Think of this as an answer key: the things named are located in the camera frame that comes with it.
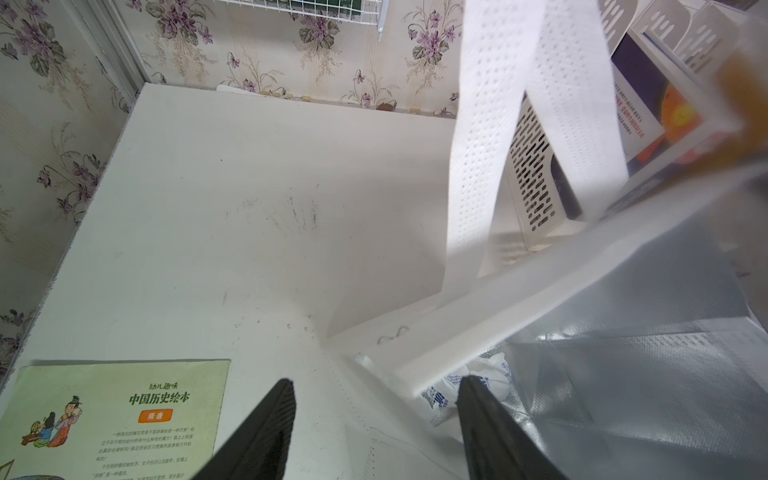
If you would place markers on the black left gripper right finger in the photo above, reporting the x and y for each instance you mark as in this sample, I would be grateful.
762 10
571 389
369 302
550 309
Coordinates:
495 445

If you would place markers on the white insulated delivery bag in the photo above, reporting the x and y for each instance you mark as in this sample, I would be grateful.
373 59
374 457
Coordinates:
645 366

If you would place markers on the white plastic file organizer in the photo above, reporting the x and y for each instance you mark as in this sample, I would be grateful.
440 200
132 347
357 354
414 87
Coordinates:
555 52

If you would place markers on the white wire wall basket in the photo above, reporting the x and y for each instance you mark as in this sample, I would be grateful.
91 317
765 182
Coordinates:
372 13

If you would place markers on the purple white spine book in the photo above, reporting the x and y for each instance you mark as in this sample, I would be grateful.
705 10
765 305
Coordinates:
669 116

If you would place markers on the green illustrated children's book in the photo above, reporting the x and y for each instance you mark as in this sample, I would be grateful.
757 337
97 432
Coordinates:
135 420

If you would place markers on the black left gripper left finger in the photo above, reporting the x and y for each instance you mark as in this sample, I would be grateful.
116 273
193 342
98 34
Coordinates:
258 449

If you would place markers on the ice pack with blue print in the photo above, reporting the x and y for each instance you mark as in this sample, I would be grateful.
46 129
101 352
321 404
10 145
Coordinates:
440 401

